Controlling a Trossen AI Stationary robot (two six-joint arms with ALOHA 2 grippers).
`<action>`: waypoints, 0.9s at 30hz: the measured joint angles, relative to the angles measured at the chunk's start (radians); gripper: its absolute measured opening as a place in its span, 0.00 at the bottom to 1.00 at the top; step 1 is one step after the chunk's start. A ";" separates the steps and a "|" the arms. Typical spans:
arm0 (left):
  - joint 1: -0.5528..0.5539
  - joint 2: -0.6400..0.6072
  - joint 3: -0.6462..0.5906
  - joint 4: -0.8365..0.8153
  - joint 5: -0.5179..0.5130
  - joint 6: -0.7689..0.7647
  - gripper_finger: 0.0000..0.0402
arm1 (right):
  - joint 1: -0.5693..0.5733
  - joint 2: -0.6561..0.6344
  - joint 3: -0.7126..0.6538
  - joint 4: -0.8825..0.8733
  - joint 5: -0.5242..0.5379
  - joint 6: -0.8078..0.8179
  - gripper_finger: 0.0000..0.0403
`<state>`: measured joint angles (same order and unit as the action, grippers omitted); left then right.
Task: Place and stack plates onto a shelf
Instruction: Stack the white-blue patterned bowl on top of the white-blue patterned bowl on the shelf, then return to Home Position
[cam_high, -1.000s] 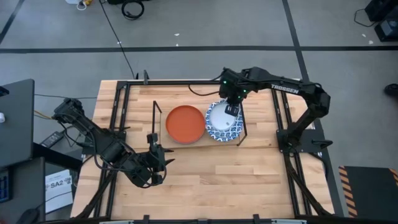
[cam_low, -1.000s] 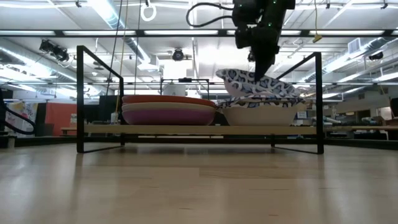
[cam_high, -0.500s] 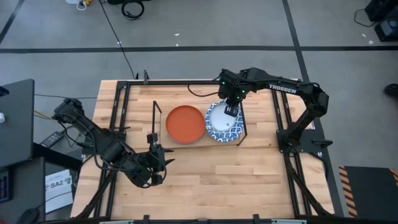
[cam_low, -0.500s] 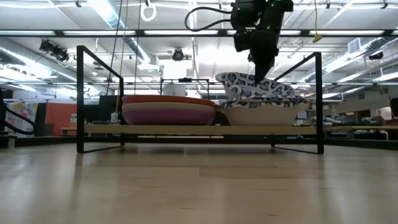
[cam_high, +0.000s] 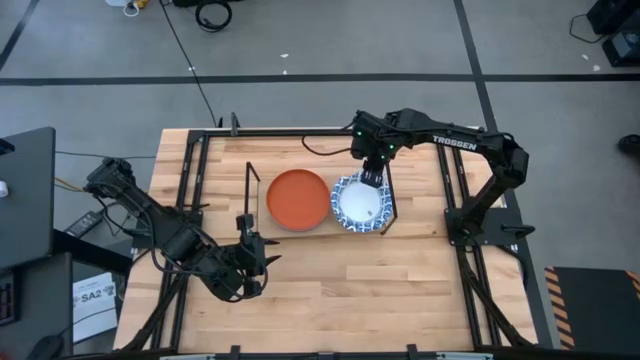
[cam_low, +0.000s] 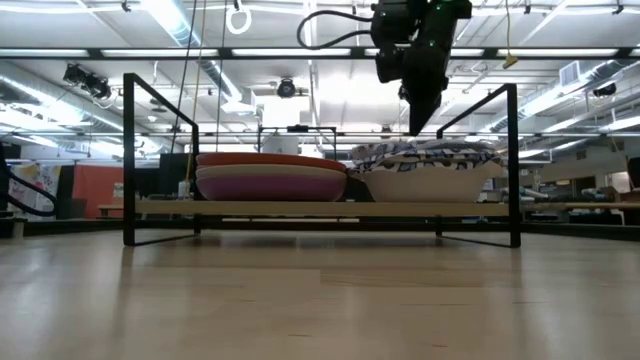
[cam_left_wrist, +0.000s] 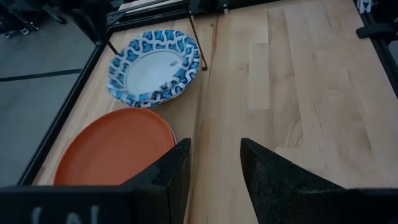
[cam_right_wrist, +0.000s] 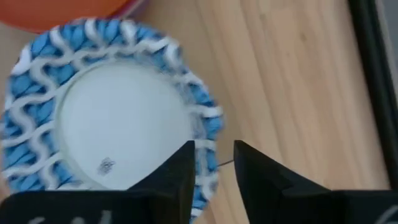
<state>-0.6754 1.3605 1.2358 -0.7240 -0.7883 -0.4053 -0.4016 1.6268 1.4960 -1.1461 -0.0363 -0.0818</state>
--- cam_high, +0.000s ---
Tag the black hazard-striped floor mat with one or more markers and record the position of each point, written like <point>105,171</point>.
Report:
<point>595,310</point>

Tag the black power brick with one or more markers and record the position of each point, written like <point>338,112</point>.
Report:
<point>84,224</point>

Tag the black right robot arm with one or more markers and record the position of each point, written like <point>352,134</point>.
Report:
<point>425,127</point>

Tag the small black equipment box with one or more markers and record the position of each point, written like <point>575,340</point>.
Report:
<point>622,50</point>

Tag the black button control panel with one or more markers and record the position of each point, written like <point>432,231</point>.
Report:
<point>7,300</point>

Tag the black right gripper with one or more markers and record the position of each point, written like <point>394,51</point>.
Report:
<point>372,140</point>

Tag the black rounded floor object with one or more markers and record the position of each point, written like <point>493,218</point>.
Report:
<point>45,347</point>

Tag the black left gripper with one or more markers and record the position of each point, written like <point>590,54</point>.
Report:
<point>250,260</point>

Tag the dark grey desk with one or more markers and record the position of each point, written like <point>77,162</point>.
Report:
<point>25,200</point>

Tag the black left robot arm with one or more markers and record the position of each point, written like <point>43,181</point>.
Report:
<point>165,227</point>

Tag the orange plastic plate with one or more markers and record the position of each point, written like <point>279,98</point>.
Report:
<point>298,200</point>

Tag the blue patterned paper plate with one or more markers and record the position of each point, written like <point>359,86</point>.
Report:
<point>357,205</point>

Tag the yellow plug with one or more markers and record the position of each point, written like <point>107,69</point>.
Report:
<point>142,3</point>

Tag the black cabinet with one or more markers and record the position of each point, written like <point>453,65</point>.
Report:
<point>45,300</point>

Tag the large black equipment case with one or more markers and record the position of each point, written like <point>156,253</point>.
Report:
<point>615,12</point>

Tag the white power box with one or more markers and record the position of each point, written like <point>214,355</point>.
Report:
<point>117,2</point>

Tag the person's foot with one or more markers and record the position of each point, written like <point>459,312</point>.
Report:
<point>630,145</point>

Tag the white SA2 paper sign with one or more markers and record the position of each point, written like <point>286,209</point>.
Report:
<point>95,305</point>

